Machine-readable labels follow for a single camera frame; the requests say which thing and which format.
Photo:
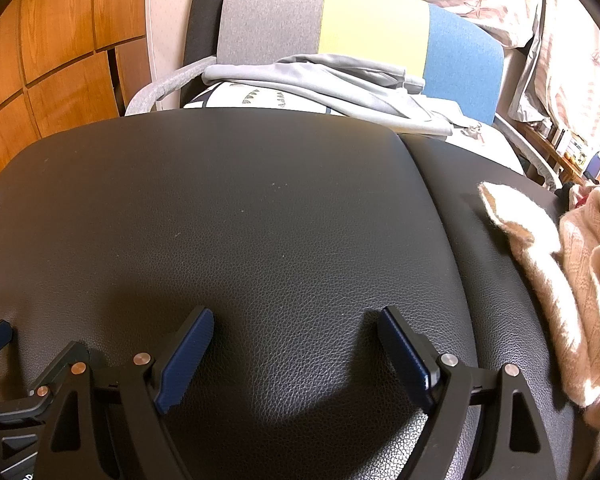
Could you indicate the black leather bench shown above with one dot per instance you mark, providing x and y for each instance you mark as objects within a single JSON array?
[{"x": 255, "y": 210}]

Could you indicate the cluttered wooden shelf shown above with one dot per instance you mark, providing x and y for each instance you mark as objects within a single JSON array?
[{"x": 550, "y": 150}]

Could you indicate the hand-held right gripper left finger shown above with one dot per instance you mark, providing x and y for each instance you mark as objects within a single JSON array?
[{"x": 187, "y": 355}]

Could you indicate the grey hoodie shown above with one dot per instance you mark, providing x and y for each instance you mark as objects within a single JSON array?
[{"x": 340, "y": 80}]

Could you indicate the black rolled mat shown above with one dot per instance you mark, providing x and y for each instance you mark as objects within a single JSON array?
[{"x": 205, "y": 20}]

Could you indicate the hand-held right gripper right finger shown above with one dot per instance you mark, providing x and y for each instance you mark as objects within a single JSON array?
[{"x": 405, "y": 360}]

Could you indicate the cream knit sweater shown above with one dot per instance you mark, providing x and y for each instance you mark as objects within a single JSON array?
[{"x": 545, "y": 270}]

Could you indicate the wooden wardrobe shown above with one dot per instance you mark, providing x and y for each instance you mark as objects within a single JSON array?
[{"x": 55, "y": 35}]

